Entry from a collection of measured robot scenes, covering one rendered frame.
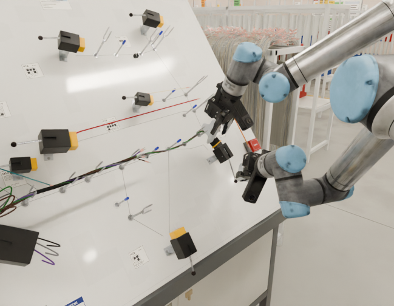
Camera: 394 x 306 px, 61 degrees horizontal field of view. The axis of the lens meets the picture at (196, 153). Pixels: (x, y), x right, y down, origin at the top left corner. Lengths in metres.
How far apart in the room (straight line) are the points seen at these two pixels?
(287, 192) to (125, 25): 0.86
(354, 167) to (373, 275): 1.80
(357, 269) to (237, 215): 1.52
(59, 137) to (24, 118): 0.16
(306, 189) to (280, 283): 1.49
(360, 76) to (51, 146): 0.70
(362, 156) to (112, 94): 0.78
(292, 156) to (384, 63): 0.36
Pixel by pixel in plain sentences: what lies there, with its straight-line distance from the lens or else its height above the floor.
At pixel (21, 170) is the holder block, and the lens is 0.92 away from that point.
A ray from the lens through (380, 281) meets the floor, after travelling 2.62.
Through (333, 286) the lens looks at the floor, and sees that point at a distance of 2.46.
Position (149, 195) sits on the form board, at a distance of 1.07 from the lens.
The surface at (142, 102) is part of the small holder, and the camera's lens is 1.12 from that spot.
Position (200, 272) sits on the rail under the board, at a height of 0.83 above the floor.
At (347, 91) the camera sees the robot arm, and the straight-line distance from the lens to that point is 0.65.
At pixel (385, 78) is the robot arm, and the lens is 0.63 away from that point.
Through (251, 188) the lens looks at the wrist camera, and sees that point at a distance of 1.06.
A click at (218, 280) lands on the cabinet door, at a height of 0.69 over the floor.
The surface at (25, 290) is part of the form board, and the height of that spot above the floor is 1.00.
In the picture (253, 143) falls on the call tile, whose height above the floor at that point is 1.12.
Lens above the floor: 1.60
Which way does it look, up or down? 22 degrees down
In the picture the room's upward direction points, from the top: straight up
